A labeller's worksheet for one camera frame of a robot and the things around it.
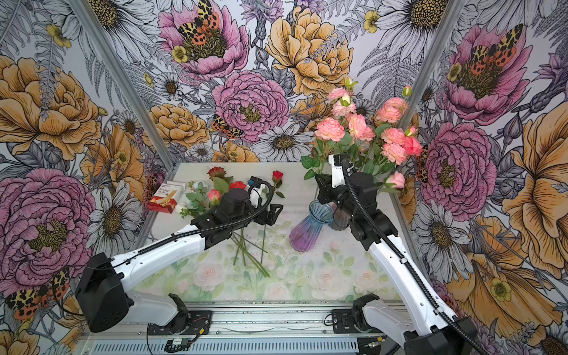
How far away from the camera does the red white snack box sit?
1.02 metres

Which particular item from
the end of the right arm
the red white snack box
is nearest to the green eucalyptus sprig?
the red white snack box

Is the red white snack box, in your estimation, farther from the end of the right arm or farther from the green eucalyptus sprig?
the end of the right arm
